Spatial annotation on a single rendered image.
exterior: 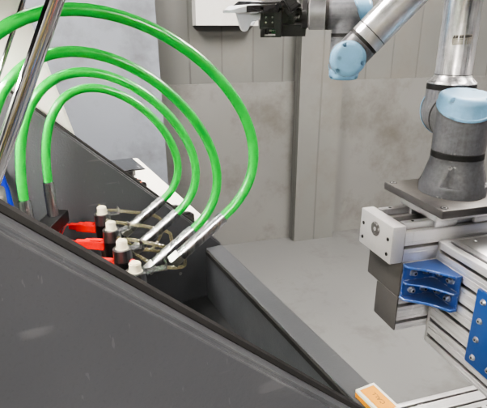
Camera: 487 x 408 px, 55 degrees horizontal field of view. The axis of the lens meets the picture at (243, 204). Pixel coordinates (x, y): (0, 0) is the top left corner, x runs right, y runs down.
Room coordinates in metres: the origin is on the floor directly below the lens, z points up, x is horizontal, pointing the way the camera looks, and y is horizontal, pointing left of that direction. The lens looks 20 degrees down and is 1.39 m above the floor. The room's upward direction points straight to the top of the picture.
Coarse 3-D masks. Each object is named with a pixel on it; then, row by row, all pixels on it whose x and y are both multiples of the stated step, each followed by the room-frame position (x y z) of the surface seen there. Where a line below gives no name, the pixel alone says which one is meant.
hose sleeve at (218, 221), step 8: (216, 216) 0.61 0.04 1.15; (208, 224) 0.60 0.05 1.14; (216, 224) 0.60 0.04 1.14; (200, 232) 0.60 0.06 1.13; (208, 232) 0.60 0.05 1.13; (192, 240) 0.59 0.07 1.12; (200, 240) 0.59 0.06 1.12; (184, 248) 0.58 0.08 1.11; (192, 248) 0.59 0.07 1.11; (184, 256) 0.58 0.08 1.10
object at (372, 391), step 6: (360, 390) 0.48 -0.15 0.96; (366, 390) 0.48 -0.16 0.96; (372, 390) 0.48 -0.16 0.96; (378, 390) 0.48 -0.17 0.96; (366, 396) 0.47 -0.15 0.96; (372, 396) 0.47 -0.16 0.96; (378, 396) 0.47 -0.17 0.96; (384, 396) 0.47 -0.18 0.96; (372, 402) 0.46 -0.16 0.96; (378, 402) 0.46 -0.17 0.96; (384, 402) 0.46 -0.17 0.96; (390, 402) 0.46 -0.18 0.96
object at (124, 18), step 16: (16, 16) 0.51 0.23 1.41; (32, 16) 0.52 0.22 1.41; (64, 16) 0.54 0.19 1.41; (80, 16) 0.55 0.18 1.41; (96, 16) 0.55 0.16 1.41; (112, 16) 0.55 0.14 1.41; (128, 16) 0.56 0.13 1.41; (0, 32) 0.50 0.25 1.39; (160, 32) 0.58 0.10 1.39; (176, 48) 0.59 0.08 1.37; (192, 48) 0.59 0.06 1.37; (208, 64) 0.60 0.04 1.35; (224, 80) 0.61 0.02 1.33; (240, 112) 0.62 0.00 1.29; (256, 144) 0.63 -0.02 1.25; (256, 160) 0.63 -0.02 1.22; (240, 192) 0.62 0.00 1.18; (224, 208) 0.62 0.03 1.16
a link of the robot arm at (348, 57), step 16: (384, 0) 1.08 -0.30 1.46; (400, 0) 1.06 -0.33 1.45; (416, 0) 1.06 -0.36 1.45; (368, 16) 1.09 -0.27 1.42; (384, 16) 1.07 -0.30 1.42; (400, 16) 1.06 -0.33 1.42; (352, 32) 1.09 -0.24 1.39; (368, 32) 1.07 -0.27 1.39; (384, 32) 1.07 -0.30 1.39; (336, 48) 1.07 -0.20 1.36; (352, 48) 1.06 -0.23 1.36; (368, 48) 1.07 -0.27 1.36; (336, 64) 1.06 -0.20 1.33; (352, 64) 1.06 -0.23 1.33
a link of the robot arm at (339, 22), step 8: (328, 0) 1.22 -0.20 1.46; (336, 0) 1.22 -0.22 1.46; (344, 0) 1.22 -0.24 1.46; (352, 0) 1.21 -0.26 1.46; (360, 0) 1.21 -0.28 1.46; (368, 0) 1.21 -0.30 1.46; (328, 8) 1.21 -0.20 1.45; (336, 8) 1.21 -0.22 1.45; (344, 8) 1.20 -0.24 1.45; (352, 8) 1.20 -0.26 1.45; (360, 8) 1.20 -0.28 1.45; (368, 8) 1.20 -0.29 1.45; (328, 16) 1.21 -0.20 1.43; (336, 16) 1.21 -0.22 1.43; (344, 16) 1.20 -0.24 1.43; (352, 16) 1.20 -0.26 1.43; (360, 16) 1.20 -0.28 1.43; (328, 24) 1.22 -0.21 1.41; (336, 24) 1.22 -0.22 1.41; (344, 24) 1.20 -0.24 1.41; (352, 24) 1.20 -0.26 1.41; (336, 32) 1.22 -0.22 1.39; (344, 32) 1.20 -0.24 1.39
